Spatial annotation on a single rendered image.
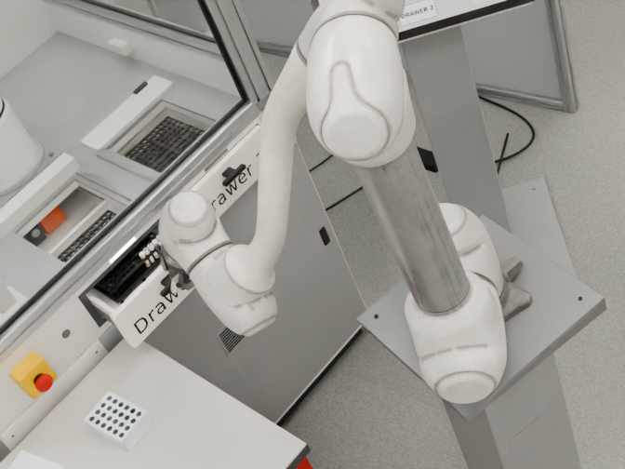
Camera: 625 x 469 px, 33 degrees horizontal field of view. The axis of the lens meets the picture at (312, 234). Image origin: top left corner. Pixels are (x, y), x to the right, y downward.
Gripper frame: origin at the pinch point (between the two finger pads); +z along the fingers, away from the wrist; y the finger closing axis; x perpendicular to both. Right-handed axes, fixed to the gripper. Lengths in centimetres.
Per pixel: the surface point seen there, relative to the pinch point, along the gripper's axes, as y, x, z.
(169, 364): -9.0, 11.4, 14.4
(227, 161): 14.1, -33.1, 10.5
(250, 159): 11.4, -39.0, 14.4
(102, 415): -6.4, 29.6, 12.7
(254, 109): 18, -47, 8
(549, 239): -59, -106, 68
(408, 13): 5, -87, -6
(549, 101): -31, -160, 88
